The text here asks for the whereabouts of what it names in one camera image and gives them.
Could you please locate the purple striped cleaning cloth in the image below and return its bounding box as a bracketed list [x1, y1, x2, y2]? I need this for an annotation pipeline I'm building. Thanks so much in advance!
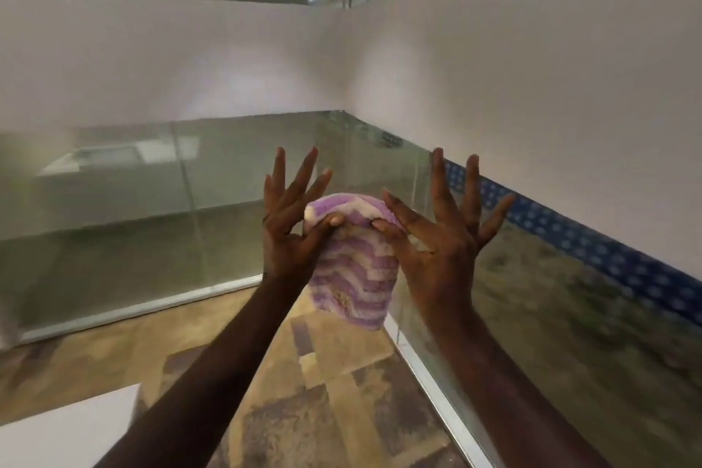
[303, 193, 402, 333]

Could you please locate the white paper sheet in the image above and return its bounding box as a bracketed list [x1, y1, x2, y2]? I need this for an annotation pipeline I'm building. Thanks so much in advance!
[345, 0, 702, 287]
[0, 0, 352, 135]

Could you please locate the plain glass partition wall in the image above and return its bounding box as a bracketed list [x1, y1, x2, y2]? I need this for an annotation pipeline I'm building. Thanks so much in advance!
[0, 0, 352, 346]

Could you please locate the person's left hand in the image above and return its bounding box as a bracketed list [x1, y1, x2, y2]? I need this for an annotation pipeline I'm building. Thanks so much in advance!
[262, 146, 345, 283]

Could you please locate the person's left forearm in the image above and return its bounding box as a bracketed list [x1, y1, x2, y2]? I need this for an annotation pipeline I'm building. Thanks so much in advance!
[96, 275, 320, 468]

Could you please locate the dotted glass partition panel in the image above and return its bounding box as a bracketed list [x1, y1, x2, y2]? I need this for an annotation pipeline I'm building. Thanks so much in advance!
[342, 0, 702, 468]

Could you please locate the person's right forearm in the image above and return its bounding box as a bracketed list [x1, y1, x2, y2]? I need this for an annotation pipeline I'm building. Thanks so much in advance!
[408, 308, 614, 468]

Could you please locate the person's right hand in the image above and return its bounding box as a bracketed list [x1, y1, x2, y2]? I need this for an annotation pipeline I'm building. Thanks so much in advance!
[370, 147, 518, 321]

